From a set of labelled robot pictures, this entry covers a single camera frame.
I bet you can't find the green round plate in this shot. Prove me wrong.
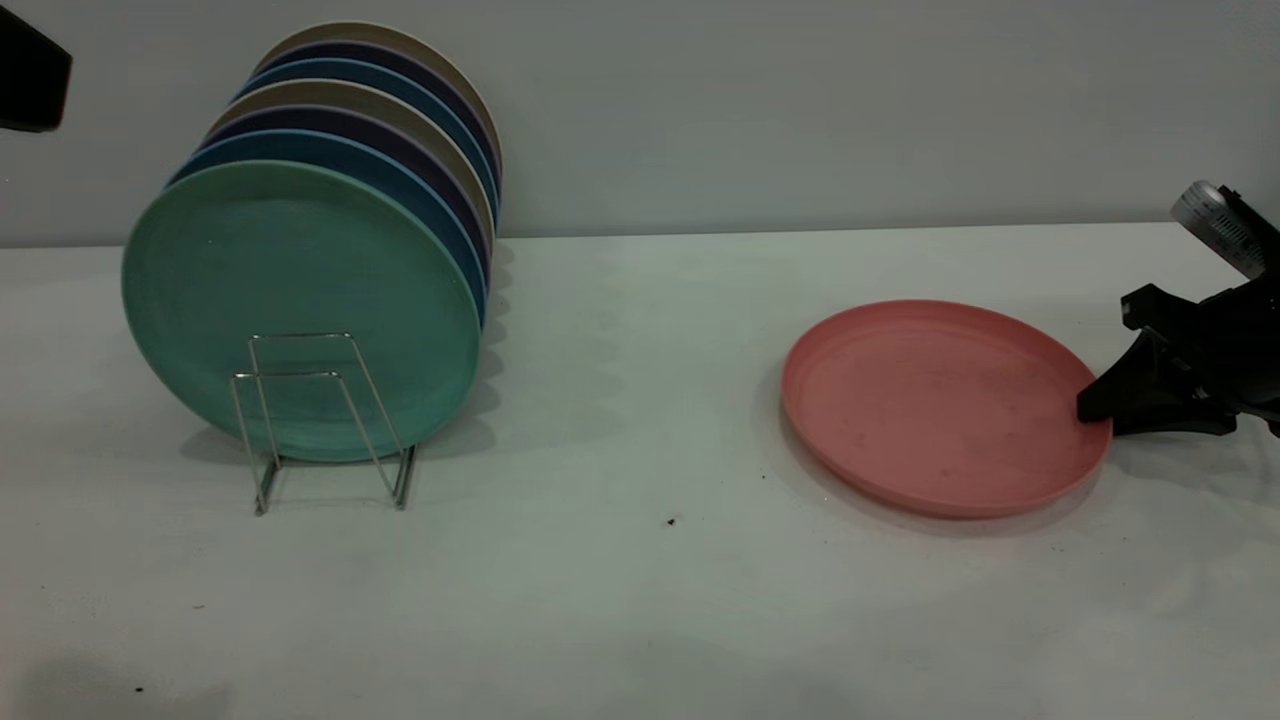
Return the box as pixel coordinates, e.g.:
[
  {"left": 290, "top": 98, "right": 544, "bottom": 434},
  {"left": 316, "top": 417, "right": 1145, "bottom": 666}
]
[{"left": 121, "top": 160, "right": 484, "bottom": 464}]

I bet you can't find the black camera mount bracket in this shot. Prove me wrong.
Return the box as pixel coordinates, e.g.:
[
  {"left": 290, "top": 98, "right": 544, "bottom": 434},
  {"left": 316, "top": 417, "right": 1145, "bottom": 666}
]
[{"left": 1215, "top": 185, "right": 1280, "bottom": 266}]

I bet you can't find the blue round plate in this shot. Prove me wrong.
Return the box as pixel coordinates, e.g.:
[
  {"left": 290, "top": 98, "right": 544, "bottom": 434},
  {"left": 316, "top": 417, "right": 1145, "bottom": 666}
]
[
  {"left": 232, "top": 58, "right": 501, "bottom": 216},
  {"left": 165, "top": 130, "right": 489, "bottom": 331}
]

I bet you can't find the dark purple round plate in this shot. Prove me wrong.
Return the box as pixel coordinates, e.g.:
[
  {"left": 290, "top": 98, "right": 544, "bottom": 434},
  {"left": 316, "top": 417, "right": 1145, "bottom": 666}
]
[
  {"left": 255, "top": 40, "right": 501, "bottom": 191},
  {"left": 205, "top": 107, "right": 493, "bottom": 291}
]

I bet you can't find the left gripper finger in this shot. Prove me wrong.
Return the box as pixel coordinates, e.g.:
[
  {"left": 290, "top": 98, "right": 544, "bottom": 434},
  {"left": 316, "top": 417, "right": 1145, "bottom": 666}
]
[{"left": 0, "top": 5, "right": 74, "bottom": 134}]

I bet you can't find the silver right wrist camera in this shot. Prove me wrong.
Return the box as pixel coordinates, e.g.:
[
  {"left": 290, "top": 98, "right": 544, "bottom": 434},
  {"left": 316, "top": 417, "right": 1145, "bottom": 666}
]
[{"left": 1170, "top": 180, "right": 1263, "bottom": 281}]

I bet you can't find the metal wire plate rack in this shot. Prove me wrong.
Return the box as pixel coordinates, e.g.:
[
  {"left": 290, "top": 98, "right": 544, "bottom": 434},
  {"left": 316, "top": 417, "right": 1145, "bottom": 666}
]
[{"left": 230, "top": 333, "right": 419, "bottom": 516}]

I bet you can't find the beige round plate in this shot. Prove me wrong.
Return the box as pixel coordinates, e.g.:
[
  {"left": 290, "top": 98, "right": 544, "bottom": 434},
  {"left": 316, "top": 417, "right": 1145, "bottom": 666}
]
[
  {"left": 205, "top": 80, "right": 498, "bottom": 251},
  {"left": 252, "top": 22, "right": 504, "bottom": 186}
]

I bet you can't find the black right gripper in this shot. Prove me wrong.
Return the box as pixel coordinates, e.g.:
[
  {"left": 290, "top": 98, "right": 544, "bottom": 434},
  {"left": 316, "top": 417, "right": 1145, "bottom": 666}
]
[{"left": 1076, "top": 268, "right": 1280, "bottom": 438}]

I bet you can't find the pink round plate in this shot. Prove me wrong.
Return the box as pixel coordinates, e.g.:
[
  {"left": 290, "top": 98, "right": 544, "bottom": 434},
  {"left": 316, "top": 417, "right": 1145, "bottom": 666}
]
[{"left": 780, "top": 299, "right": 1113, "bottom": 520}]

